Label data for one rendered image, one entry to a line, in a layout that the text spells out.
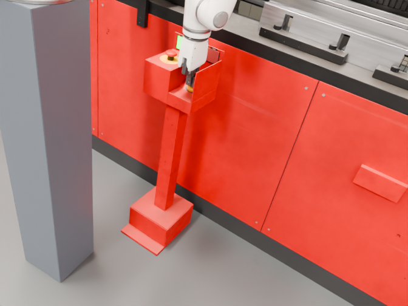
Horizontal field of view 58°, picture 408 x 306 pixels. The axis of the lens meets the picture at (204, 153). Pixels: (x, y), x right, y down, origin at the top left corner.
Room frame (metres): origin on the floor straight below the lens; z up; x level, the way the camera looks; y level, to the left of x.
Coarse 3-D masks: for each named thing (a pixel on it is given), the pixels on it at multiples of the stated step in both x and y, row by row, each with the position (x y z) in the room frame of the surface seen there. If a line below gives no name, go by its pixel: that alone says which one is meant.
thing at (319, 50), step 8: (264, 32) 1.29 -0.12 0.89; (272, 32) 1.28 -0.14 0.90; (280, 32) 1.28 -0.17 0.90; (288, 32) 1.30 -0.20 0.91; (280, 40) 1.26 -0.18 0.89; (288, 40) 1.25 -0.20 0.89; (296, 40) 1.24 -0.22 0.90; (304, 40) 1.25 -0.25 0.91; (312, 40) 1.27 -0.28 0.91; (296, 48) 1.24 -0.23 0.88; (304, 48) 1.23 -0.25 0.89; (312, 48) 1.22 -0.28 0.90; (320, 48) 1.21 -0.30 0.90; (320, 56) 1.20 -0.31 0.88; (328, 56) 1.19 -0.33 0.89; (336, 56) 1.18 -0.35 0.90; (344, 56) 1.18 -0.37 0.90
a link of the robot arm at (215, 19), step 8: (208, 0) 1.03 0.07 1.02; (216, 0) 0.99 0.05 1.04; (224, 0) 1.00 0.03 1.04; (232, 0) 1.01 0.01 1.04; (200, 8) 1.02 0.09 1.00; (208, 8) 0.99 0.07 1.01; (216, 8) 0.99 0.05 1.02; (224, 8) 1.00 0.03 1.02; (232, 8) 1.02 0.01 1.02; (200, 16) 1.01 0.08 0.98; (208, 16) 0.99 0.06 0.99; (216, 16) 0.99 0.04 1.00; (224, 16) 1.00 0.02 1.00; (208, 24) 0.99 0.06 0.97; (216, 24) 0.99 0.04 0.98; (224, 24) 1.01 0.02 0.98
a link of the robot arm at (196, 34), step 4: (184, 28) 1.07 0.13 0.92; (184, 32) 1.07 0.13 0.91; (188, 32) 1.06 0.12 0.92; (192, 32) 1.05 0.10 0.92; (196, 32) 1.05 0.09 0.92; (200, 32) 1.06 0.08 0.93; (204, 32) 1.06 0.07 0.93; (208, 32) 1.07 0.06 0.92; (188, 36) 1.06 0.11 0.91; (192, 36) 1.05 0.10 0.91; (196, 36) 1.05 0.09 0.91; (200, 36) 1.06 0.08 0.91; (204, 36) 1.06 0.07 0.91; (208, 36) 1.08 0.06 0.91
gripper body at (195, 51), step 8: (184, 40) 1.06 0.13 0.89; (192, 40) 1.06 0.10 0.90; (200, 40) 1.06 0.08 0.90; (184, 48) 1.06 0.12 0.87; (192, 48) 1.05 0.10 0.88; (200, 48) 1.08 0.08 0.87; (184, 56) 1.06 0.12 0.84; (192, 56) 1.05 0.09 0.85; (200, 56) 1.09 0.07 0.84; (192, 64) 1.06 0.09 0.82; (200, 64) 1.11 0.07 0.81
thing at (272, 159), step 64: (128, 64) 1.47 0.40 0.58; (256, 64) 1.22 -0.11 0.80; (128, 128) 1.46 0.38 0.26; (192, 128) 1.31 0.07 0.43; (256, 128) 1.19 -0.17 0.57; (320, 128) 1.10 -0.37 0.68; (384, 128) 1.02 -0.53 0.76; (192, 192) 1.29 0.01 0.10; (256, 192) 1.16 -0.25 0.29; (320, 192) 1.06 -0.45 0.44; (320, 256) 1.02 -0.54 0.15; (384, 256) 0.93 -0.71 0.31
